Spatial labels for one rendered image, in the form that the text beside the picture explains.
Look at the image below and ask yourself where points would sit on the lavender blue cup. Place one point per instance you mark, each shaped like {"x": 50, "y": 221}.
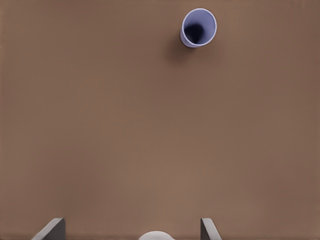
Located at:
{"x": 198, "y": 27}

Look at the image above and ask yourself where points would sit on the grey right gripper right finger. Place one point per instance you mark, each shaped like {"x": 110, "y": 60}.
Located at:
{"x": 209, "y": 230}

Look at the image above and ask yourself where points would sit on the white rounded dome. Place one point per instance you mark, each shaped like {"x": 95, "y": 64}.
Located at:
{"x": 155, "y": 235}

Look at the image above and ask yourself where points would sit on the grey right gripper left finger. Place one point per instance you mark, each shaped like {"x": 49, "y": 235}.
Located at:
{"x": 53, "y": 230}

